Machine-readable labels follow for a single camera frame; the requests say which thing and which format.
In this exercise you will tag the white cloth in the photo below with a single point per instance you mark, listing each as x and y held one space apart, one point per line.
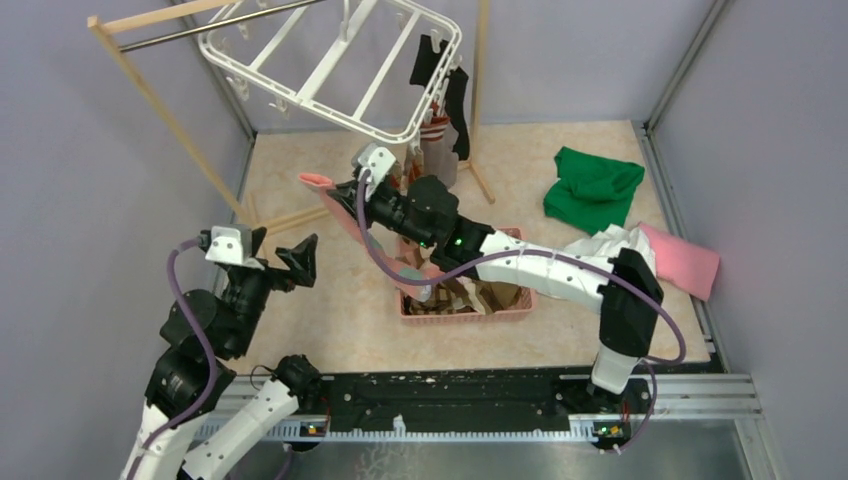
609 242

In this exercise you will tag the orange brown argyle sock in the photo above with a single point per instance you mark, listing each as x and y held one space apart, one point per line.
412 167

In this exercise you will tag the pink cloth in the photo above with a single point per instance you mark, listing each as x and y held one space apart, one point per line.
691 268

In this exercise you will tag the pink plastic basket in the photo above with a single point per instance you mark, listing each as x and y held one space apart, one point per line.
417 292

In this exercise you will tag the pile of socks in basket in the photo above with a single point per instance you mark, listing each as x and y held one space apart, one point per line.
464 297

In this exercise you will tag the white plastic clip hanger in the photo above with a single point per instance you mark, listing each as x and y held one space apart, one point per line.
394 103

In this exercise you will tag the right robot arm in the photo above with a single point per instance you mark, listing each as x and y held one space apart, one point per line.
619 286

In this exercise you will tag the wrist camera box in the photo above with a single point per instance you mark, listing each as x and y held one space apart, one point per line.
231 245
374 162

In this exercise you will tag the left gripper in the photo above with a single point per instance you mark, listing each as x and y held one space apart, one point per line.
302 262

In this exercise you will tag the wooden clothes rack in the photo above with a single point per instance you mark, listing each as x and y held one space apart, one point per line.
350 25

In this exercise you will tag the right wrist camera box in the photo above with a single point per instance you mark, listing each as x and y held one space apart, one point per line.
374 162

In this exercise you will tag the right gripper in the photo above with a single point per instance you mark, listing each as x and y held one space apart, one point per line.
347 194

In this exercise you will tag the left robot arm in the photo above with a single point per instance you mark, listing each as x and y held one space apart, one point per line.
205 330

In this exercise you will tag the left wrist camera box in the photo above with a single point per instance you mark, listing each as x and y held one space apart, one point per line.
231 245

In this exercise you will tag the green shirt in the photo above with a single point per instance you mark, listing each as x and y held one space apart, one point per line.
591 192

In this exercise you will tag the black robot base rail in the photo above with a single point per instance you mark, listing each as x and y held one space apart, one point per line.
518 405

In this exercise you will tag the black hanging sock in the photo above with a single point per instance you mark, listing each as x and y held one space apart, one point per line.
426 62
454 105

